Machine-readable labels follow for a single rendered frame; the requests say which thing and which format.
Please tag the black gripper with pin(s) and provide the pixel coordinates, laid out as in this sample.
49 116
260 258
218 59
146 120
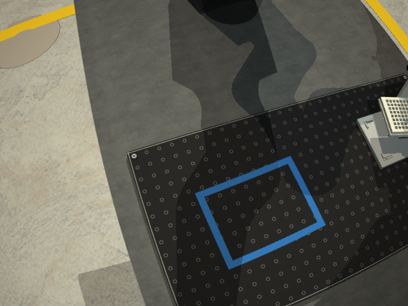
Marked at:
404 91

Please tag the blue tape outline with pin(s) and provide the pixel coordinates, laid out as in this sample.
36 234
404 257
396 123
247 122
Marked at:
215 230

